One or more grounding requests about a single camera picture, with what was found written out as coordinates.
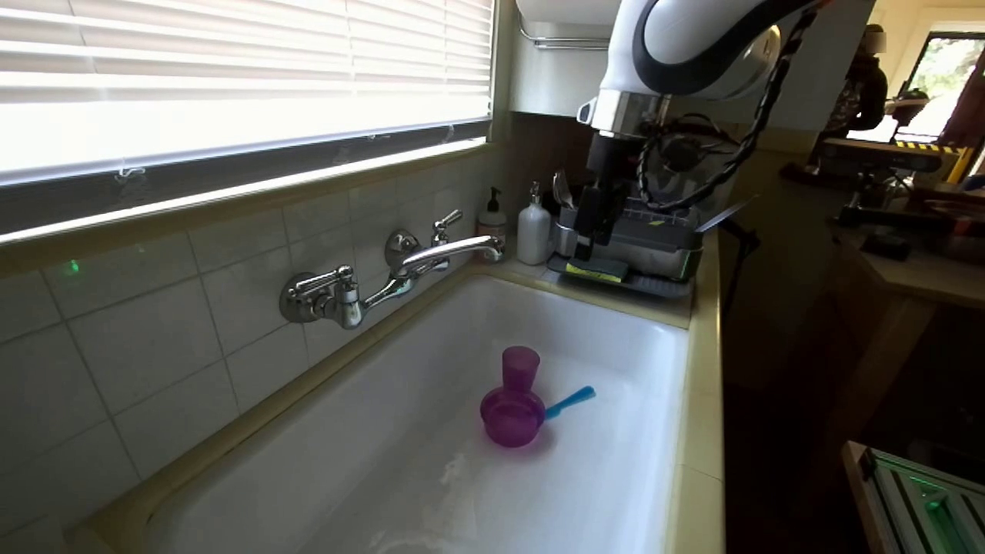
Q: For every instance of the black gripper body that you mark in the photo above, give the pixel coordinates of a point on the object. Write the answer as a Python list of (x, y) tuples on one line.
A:
[(614, 174)]

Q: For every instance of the chrome wall-mounted tap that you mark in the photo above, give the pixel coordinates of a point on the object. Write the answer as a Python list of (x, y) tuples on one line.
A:
[(318, 295)]

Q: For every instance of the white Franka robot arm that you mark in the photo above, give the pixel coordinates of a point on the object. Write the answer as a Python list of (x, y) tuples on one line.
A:
[(697, 33)]

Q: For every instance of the yellow green sponge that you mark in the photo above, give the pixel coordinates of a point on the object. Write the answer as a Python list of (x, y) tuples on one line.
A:
[(595, 272)]

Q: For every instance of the white plastic bottle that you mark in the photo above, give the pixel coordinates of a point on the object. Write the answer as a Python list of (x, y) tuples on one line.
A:
[(533, 234)]

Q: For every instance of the purple plastic bowl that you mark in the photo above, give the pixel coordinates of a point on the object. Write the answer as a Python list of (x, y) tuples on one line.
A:
[(513, 418)]

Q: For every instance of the person in dark clothes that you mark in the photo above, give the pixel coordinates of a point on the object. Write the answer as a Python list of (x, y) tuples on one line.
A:
[(860, 94)]

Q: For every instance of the white sink basin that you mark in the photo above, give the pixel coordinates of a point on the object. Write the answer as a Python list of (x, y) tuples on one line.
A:
[(410, 463)]

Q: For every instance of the white window blind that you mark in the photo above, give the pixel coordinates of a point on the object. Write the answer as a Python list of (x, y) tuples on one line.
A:
[(203, 72)]

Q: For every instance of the white wall cabinet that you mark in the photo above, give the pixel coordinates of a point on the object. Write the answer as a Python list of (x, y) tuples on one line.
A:
[(554, 72)]

